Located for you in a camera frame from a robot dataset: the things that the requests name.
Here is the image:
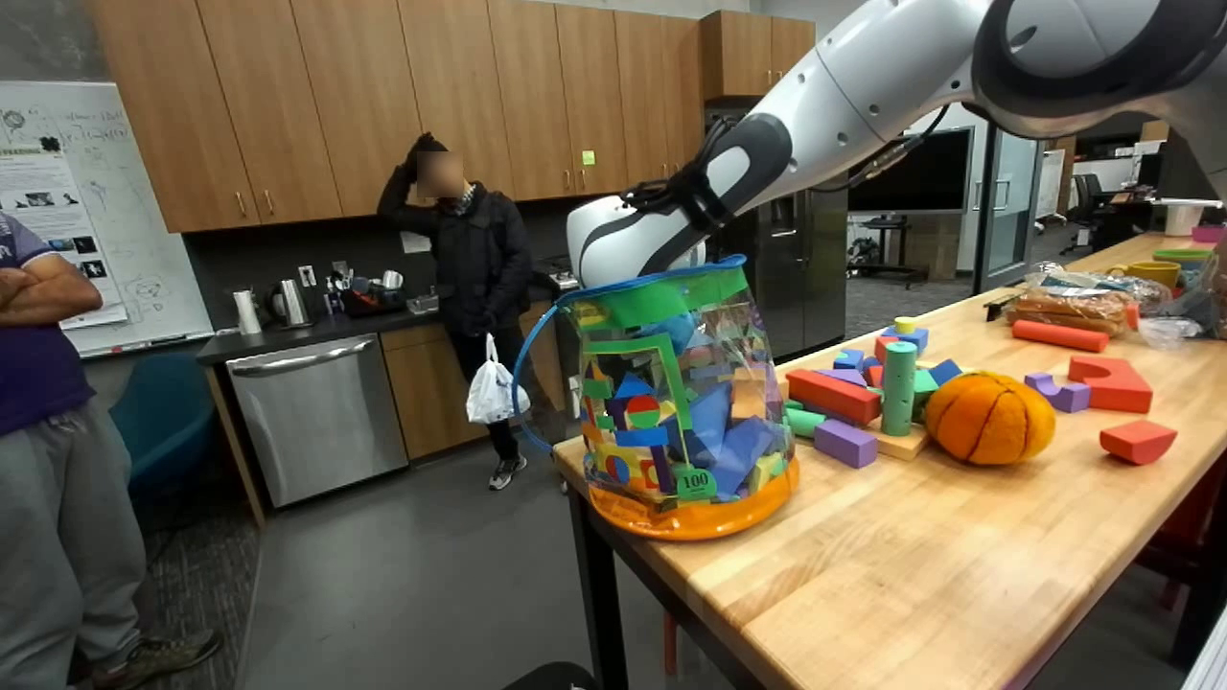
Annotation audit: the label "clear toy bag green lid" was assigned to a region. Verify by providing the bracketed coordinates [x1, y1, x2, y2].
[513, 252, 796, 540]

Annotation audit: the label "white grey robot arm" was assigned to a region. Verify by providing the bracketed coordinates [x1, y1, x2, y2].
[566, 0, 1227, 287]

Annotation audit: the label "white plastic bag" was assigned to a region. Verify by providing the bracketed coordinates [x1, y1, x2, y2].
[463, 341, 527, 424]

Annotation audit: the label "red rectangular foam block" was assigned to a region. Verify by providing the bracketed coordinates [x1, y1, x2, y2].
[787, 367, 881, 424]

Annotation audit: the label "purple rectangular foam block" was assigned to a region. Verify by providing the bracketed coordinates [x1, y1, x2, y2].
[811, 419, 877, 467]

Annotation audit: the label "purple notched foam block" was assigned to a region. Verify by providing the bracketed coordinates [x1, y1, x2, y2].
[1027, 373, 1088, 413]

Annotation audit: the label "red foam arch block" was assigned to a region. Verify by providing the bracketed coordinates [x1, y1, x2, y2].
[1067, 357, 1154, 413]

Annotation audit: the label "red foam wedge block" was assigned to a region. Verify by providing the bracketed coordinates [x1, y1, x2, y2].
[1101, 419, 1177, 467]

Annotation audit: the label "plastic bag of items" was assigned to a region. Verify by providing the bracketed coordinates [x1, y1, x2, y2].
[1000, 259, 1205, 338]

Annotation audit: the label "person in black jacket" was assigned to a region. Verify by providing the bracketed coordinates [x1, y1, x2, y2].
[373, 130, 536, 494]

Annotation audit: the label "stainless steel refrigerator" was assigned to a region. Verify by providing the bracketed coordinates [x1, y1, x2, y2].
[705, 178, 847, 361]

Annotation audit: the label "green foam cylinder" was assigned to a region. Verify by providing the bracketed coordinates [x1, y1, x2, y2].
[881, 341, 917, 436]

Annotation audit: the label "stainless steel dishwasher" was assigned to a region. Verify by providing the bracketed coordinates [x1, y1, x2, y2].
[224, 333, 407, 507]

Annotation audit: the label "orange plush basketball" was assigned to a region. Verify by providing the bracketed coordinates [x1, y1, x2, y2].
[925, 373, 1055, 467]

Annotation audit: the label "wooden upper cabinets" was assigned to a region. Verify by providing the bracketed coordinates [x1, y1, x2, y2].
[88, 0, 811, 235]

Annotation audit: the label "red foam cylinder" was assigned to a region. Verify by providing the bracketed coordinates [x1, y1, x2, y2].
[1013, 316, 1109, 351]

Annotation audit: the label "whiteboard with papers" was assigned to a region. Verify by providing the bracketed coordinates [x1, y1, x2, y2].
[0, 80, 213, 357]

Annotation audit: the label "person in purple shirt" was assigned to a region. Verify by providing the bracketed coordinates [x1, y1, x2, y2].
[0, 213, 222, 690]

